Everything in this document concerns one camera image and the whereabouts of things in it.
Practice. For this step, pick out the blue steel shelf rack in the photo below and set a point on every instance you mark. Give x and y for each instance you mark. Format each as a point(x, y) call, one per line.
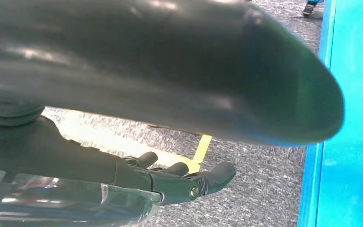
point(347, 156)

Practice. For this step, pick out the clear plastic wrist guard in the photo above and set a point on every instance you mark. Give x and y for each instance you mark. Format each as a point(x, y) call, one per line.
point(59, 206)

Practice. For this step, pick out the yellow floor tape square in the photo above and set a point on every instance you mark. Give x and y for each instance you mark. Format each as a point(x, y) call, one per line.
point(203, 147)

